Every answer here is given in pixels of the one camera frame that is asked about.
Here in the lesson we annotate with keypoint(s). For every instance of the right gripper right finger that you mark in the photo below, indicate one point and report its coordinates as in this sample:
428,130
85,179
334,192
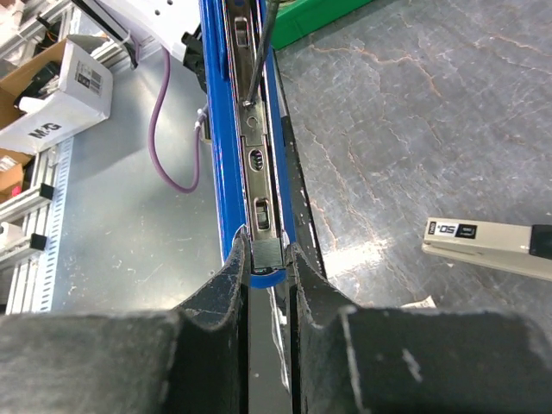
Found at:
346,358

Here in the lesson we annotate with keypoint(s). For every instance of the light blue cable duct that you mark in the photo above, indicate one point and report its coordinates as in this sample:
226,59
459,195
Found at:
46,273

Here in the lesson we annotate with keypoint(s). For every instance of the blue stapler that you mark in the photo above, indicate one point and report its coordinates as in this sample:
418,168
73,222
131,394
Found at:
248,142

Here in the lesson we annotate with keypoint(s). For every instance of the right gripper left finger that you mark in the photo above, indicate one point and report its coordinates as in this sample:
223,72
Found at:
193,358

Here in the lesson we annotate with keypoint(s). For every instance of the green plastic bin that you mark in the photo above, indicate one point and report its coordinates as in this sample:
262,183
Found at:
301,18

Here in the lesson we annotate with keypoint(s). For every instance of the white cardboard box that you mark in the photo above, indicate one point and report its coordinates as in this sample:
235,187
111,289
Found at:
60,92

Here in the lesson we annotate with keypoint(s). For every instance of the beige black stapler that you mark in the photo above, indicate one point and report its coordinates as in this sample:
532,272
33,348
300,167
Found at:
524,250

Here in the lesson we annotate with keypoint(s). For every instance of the brown cardboard box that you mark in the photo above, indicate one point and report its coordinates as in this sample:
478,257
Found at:
12,173

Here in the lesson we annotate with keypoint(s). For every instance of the staple box with red mark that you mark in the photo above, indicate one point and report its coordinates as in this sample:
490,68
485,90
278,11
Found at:
421,305

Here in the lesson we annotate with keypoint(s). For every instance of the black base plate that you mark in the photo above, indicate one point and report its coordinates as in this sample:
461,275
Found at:
276,370

